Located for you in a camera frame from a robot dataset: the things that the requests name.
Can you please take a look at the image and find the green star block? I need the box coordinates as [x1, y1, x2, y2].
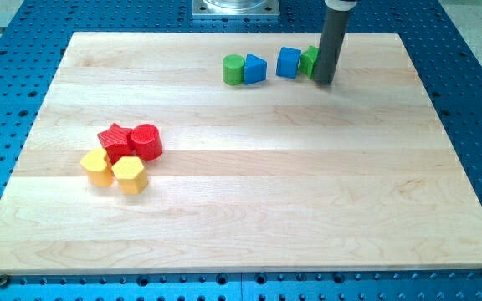
[299, 45, 319, 79]

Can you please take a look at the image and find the blue cube block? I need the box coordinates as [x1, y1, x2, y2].
[275, 47, 301, 79]

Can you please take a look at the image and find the red star block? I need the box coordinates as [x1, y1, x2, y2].
[97, 123, 134, 164]

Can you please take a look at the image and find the blue triangular prism block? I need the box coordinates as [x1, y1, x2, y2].
[244, 54, 267, 84]

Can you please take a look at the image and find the light wooden board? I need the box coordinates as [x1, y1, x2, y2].
[0, 32, 482, 275]

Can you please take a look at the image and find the green cylinder block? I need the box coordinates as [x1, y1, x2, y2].
[223, 54, 245, 85]

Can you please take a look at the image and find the red cylinder block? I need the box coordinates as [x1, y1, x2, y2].
[130, 124, 162, 161]

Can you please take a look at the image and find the yellow hexagon block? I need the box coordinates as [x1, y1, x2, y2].
[112, 156, 148, 195]

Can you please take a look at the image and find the yellow heart block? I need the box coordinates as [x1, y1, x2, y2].
[80, 148, 114, 187]

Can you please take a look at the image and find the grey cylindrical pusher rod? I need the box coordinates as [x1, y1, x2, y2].
[313, 6, 352, 86]

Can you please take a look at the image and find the white rod collar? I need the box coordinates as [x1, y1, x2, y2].
[325, 0, 357, 12]

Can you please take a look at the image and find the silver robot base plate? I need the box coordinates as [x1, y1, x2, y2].
[192, 0, 280, 18]

